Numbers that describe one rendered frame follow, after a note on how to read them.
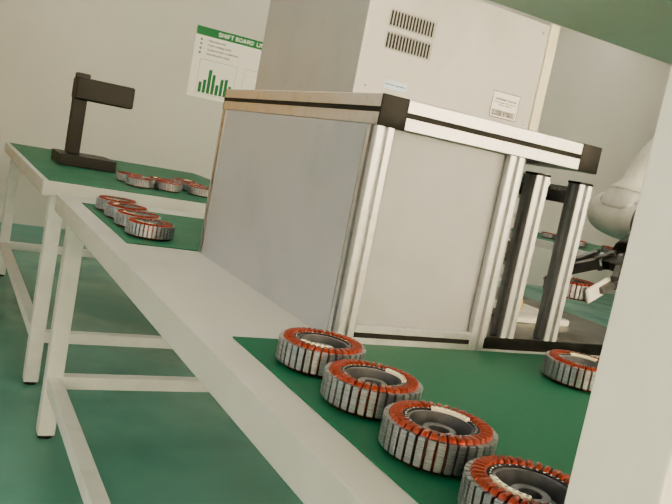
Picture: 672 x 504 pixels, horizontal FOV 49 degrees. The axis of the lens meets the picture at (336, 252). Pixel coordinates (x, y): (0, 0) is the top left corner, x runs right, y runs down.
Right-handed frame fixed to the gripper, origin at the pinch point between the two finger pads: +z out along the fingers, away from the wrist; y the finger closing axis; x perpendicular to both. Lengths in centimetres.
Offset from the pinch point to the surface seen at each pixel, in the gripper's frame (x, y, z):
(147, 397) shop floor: -52, 151, 78
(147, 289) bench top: 35, 6, 82
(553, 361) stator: 14, -36, 36
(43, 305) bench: -7, 161, 98
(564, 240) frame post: 21.8, -19.5, 16.4
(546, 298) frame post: 12.4, -18.2, 21.5
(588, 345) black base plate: 0.1, -19.7, 15.3
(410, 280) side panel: 28, -20, 48
